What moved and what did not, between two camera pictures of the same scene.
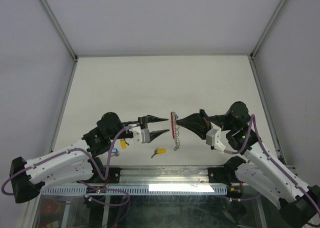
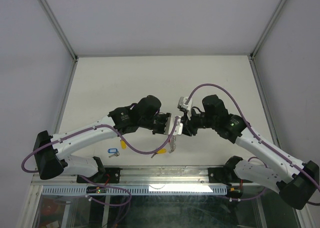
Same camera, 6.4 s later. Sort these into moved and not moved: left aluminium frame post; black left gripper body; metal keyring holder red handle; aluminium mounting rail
Moved: metal keyring holder red handle; black left gripper body
Not moved: left aluminium frame post; aluminium mounting rail
